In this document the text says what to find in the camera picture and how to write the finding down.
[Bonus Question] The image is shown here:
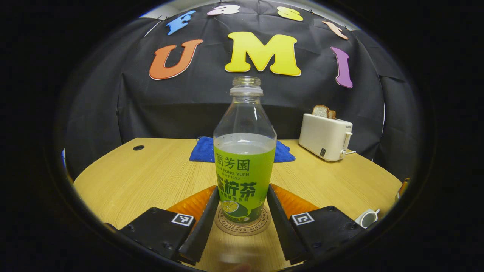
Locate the green label water bottle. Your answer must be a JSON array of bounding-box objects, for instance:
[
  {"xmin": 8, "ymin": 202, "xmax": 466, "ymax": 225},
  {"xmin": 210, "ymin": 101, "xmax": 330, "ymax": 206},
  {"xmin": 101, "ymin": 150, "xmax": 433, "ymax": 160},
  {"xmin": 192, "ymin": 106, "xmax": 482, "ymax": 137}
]
[{"xmin": 213, "ymin": 76, "xmax": 277, "ymax": 224}]

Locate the white teacup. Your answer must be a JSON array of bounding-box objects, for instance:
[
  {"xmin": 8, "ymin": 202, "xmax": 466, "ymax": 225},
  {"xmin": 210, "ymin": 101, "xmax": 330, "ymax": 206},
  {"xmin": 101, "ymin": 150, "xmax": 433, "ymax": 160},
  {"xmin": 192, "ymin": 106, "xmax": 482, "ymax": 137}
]
[{"xmin": 355, "ymin": 209, "xmax": 380, "ymax": 229}]

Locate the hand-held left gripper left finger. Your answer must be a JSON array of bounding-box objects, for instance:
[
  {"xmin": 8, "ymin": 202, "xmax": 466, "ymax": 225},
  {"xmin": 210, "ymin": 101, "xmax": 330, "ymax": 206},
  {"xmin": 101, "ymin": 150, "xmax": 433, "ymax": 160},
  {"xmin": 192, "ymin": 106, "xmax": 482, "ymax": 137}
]
[{"xmin": 118, "ymin": 185, "xmax": 220, "ymax": 266}]

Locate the cream white toaster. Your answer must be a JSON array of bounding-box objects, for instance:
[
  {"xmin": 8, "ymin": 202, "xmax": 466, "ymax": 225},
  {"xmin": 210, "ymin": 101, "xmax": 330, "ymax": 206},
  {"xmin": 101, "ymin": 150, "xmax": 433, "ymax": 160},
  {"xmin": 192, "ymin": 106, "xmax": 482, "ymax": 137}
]
[{"xmin": 299, "ymin": 113, "xmax": 353, "ymax": 162}]

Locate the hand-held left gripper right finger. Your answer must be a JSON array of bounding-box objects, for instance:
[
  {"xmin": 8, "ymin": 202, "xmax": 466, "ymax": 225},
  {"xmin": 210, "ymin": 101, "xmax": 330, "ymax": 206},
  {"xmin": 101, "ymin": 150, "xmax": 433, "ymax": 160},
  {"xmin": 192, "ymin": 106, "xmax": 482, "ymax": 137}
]
[{"xmin": 267, "ymin": 184, "xmax": 366, "ymax": 265}]

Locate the round brown coaster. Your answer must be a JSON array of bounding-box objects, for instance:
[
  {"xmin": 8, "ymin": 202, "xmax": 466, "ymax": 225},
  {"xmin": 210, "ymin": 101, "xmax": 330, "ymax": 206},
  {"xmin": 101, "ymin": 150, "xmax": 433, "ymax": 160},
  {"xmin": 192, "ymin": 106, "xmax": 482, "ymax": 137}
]
[{"xmin": 214, "ymin": 204, "xmax": 271, "ymax": 237}]

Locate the blue folded cloth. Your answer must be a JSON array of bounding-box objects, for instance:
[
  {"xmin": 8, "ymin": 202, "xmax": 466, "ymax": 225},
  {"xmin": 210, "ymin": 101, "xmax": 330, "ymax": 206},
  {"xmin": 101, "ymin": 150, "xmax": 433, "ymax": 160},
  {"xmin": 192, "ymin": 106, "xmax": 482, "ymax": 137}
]
[{"xmin": 189, "ymin": 136, "xmax": 296, "ymax": 164}]

